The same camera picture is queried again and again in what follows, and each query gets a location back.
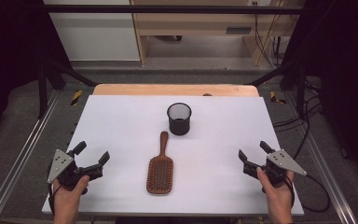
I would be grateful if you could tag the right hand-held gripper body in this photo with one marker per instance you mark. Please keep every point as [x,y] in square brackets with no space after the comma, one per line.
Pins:
[279,161]

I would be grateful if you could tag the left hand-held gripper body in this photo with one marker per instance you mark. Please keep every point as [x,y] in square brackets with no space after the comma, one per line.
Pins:
[62,169]

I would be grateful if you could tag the brown wooden hairbrush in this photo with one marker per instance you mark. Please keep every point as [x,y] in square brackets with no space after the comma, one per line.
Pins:
[160,174]

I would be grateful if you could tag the black mesh cup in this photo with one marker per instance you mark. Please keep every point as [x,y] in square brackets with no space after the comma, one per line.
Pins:
[179,126]

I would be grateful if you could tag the person's left hand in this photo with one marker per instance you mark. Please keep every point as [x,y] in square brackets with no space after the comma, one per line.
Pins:
[66,202]

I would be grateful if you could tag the person's right hand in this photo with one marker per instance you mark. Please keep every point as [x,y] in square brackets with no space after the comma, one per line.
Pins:
[279,199]

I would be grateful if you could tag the white table board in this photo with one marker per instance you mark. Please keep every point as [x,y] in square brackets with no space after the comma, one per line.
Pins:
[121,140]

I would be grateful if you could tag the black metal stand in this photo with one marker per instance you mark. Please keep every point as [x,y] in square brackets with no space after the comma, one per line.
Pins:
[300,90]
[43,90]

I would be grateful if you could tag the light wooden table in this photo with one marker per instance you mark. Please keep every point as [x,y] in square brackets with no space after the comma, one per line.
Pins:
[155,89]

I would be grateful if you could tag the black curtain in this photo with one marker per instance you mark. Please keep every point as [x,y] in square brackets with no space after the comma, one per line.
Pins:
[9,56]
[345,77]

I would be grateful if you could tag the white cabinet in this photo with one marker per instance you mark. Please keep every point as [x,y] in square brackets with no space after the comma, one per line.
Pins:
[96,37]

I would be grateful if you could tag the light wooden desk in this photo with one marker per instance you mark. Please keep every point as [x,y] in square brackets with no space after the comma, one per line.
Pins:
[195,23]

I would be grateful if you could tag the aluminium floor rail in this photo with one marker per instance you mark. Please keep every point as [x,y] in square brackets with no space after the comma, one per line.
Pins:
[18,155]
[326,174]

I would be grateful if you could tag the black horizontal frame bar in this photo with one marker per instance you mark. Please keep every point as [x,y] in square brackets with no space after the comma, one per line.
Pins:
[167,9]

